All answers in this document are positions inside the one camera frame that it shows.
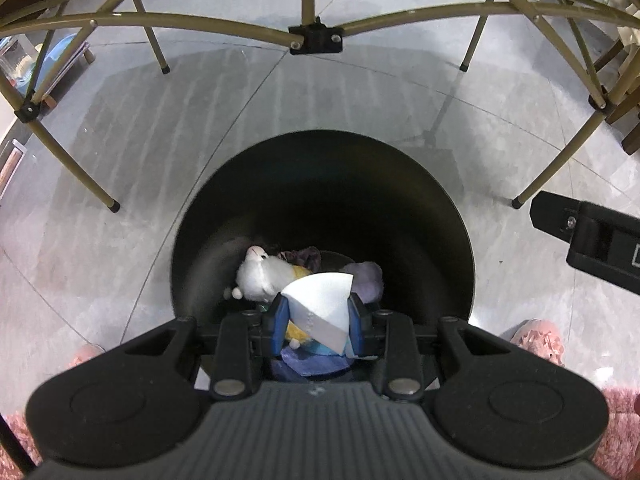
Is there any black round bin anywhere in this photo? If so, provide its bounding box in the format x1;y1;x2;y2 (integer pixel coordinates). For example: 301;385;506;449
170;131;476;391

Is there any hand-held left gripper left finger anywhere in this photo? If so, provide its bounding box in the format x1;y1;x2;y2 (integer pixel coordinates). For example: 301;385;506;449
119;292;291;401

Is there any dark wooden chair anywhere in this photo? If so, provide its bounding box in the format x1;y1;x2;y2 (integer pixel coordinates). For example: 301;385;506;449
592;35;640;156

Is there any white yellow alpaca plush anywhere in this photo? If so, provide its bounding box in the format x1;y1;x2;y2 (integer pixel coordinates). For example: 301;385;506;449
223;245;314;351

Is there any khaki folding table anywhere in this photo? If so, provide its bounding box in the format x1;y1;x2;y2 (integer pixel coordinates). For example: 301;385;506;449
0;0;640;214

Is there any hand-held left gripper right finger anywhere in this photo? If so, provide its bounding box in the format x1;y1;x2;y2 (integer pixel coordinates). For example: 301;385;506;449
348;292;517;401

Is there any dark purple ruffled cloth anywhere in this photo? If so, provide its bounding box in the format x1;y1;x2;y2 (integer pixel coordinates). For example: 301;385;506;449
270;246;322;267

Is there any lavender plush toy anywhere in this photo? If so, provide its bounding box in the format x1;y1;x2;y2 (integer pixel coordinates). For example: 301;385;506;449
345;261;385;304

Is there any purple woven cloth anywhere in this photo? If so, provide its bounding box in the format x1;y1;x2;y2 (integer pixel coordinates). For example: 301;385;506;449
272;347;351;379

